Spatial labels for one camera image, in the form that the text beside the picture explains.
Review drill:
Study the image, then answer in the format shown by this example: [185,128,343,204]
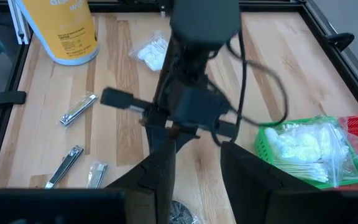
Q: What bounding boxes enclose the bagged white cotton pads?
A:
[264,123,332,164]
[272,124,358,187]
[128,30,170,72]

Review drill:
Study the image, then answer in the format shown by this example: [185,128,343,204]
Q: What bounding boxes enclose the black table clamp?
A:
[325,32,356,53]

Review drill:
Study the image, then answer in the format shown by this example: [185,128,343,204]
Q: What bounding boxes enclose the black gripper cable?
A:
[209,29,289,147]

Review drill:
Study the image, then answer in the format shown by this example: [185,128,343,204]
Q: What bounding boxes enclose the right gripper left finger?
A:
[105,140,177,224]

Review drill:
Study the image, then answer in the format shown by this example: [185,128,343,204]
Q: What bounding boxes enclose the bagged black hair ties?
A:
[168,200,203,224]

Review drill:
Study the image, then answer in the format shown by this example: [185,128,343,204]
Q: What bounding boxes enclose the green plastic mesh basket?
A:
[254,116,358,190]

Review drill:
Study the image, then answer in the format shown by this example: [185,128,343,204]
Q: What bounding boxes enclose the silver aluminium extrusion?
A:
[7,0,32,46]

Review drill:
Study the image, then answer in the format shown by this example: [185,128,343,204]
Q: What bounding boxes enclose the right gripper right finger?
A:
[221,141,320,224]

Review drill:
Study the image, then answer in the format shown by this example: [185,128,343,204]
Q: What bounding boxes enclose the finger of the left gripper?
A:
[145,125,176,154]

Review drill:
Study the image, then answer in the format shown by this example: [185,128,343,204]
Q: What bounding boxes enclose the black table bracket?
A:
[0,90,27,114]

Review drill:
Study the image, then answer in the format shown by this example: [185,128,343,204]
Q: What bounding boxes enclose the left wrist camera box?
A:
[174,88,231,126]

